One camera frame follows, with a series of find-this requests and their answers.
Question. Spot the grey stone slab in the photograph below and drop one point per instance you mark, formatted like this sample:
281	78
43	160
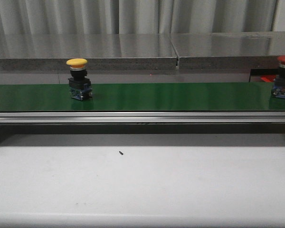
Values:
240	50
103	52

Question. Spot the green conveyor belt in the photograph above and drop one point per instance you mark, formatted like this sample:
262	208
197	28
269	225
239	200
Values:
142	97

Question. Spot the grey stone slab right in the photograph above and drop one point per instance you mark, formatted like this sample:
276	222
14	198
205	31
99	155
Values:
240	50

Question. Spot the yellow mushroom push button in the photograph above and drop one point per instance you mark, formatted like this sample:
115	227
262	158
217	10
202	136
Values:
80	86

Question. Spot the aluminium conveyor frame rail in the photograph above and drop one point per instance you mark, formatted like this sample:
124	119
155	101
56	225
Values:
142	117

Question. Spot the red plastic tray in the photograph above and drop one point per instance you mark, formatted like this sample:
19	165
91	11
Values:
268	78

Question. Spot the grey stone slab left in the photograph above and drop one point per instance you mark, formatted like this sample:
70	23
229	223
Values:
103	52

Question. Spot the grey curtain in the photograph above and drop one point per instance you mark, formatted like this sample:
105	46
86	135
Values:
140	16

